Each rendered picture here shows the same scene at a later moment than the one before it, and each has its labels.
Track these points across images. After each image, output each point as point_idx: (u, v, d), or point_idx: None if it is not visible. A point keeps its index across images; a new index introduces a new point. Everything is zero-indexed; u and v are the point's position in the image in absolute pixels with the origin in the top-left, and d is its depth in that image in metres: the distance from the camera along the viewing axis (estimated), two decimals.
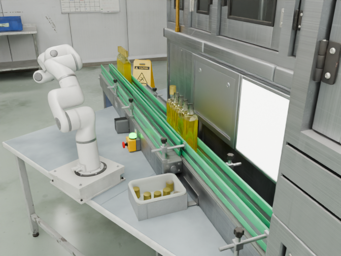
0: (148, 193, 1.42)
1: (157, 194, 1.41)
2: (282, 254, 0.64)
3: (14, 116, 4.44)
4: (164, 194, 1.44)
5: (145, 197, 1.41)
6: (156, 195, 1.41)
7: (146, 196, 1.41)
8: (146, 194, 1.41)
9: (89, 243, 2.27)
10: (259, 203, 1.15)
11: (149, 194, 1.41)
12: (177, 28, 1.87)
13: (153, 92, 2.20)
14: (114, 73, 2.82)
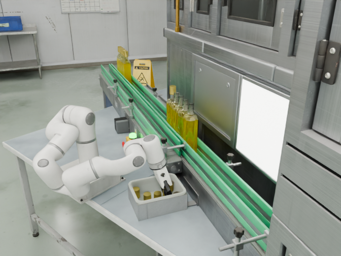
0: (148, 193, 1.42)
1: (157, 194, 1.41)
2: (282, 254, 0.64)
3: (14, 116, 4.44)
4: (164, 194, 1.44)
5: (145, 197, 1.41)
6: (156, 195, 1.41)
7: (146, 196, 1.41)
8: (146, 194, 1.41)
9: (89, 243, 2.27)
10: (259, 203, 1.15)
11: (149, 194, 1.42)
12: (177, 28, 1.87)
13: (153, 92, 2.20)
14: (114, 73, 2.82)
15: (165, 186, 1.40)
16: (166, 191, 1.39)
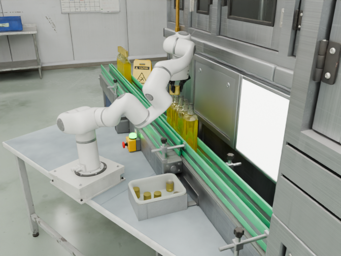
0: (148, 193, 1.42)
1: (157, 194, 1.41)
2: (282, 254, 0.64)
3: (14, 116, 4.44)
4: (179, 89, 1.64)
5: (145, 197, 1.41)
6: (156, 195, 1.41)
7: (146, 196, 1.41)
8: (146, 194, 1.41)
9: (89, 243, 2.27)
10: (259, 203, 1.15)
11: (149, 194, 1.42)
12: (177, 28, 1.87)
13: None
14: (114, 73, 2.82)
15: (183, 78, 1.62)
16: (186, 81, 1.64)
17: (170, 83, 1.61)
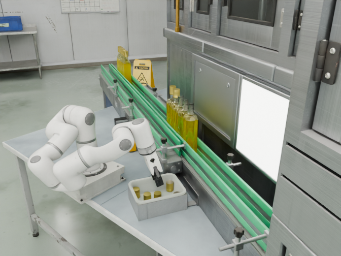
0: (148, 193, 1.42)
1: (157, 194, 1.41)
2: (282, 254, 0.64)
3: (14, 116, 4.44)
4: (179, 92, 1.65)
5: (145, 197, 1.41)
6: (156, 195, 1.41)
7: (146, 196, 1.41)
8: (146, 194, 1.41)
9: (89, 243, 2.27)
10: (259, 203, 1.15)
11: (149, 194, 1.42)
12: (177, 28, 1.87)
13: (153, 92, 2.20)
14: (114, 73, 2.82)
15: (155, 173, 1.34)
16: (157, 179, 1.33)
17: None
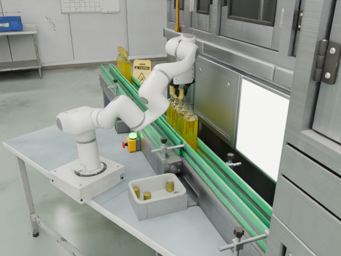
0: (148, 193, 1.42)
1: (183, 89, 1.60)
2: (282, 254, 0.64)
3: (14, 116, 4.44)
4: None
5: (145, 197, 1.41)
6: (183, 90, 1.59)
7: (146, 196, 1.41)
8: (146, 194, 1.41)
9: (89, 243, 2.27)
10: (259, 203, 1.15)
11: (149, 194, 1.42)
12: (177, 28, 1.87)
13: None
14: (114, 73, 2.82)
15: (188, 82, 1.57)
16: (191, 85, 1.59)
17: (174, 86, 1.56)
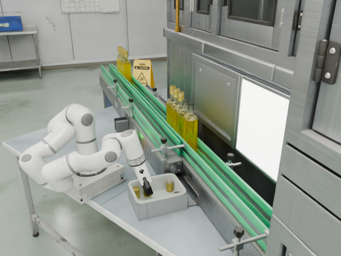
0: None
1: (183, 92, 1.60)
2: (282, 254, 0.64)
3: (14, 116, 4.44)
4: None
5: None
6: (183, 92, 1.60)
7: None
8: None
9: (89, 243, 2.27)
10: (259, 203, 1.15)
11: None
12: (177, 28, 1.87)
13: (153, 92, 2.20)
14: (114, 73, 2.82)
15: (144, 183, 1.36)
16: (146, 188, 1.35)
17: None
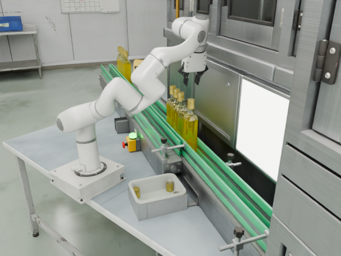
0: (190, 98, 1.51)
1: (183, 92, 1.60)
2: (282, 254, 0.64)
3: (14, 116, 4.44)
4: None
5: (194, 101, 1.50)
6: (183, 92, 1.60)
7: (194, 100, 1.50)
8: (192, 99, 1.50)
9: (89, 243, 2.27)
10: (259, 203, 1.15)
11: (191, 98, 1.51)
12: None
13: None
14: (114, 73, 2.82)
15: (200, 69, 1.44)
16: (204, 72, 1.46)
17: (183, 74, 1.42)
